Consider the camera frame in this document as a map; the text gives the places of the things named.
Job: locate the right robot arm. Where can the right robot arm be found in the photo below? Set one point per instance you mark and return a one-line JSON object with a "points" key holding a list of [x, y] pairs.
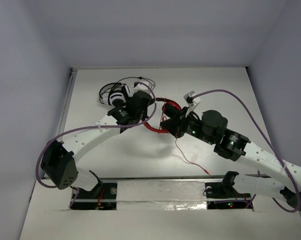
{"points": [[282, 181]]}

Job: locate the red black headphones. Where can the red black headphones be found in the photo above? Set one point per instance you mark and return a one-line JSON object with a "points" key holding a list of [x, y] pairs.
{"points": [[163, 115]]}

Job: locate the white black striped headphones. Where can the white black striped headphones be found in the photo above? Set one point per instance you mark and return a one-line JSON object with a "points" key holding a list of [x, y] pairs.
{"points": [[115, 94]]}

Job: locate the aluminium rail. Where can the aluminium rail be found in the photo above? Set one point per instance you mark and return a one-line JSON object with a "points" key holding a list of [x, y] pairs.
{"points": [[165, 178]]}

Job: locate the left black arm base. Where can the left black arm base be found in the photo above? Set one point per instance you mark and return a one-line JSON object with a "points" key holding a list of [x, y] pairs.
{"points": [[102, 197]]}

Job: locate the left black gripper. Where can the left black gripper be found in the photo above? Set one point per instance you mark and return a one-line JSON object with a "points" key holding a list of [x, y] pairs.
{"points": [[142, 100]]}

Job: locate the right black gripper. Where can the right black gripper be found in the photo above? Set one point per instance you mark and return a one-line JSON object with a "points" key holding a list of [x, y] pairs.
{"points": [[175, 125]]}

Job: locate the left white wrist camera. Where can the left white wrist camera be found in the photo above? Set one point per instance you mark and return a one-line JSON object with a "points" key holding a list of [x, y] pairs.
{"points": [[142, 85]]}

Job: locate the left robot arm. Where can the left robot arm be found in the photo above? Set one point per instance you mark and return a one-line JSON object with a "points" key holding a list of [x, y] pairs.
{"points": [[60, 158]]}

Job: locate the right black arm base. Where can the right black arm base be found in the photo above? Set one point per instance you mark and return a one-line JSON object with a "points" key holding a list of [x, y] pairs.
{"points": [[222, 195]]}

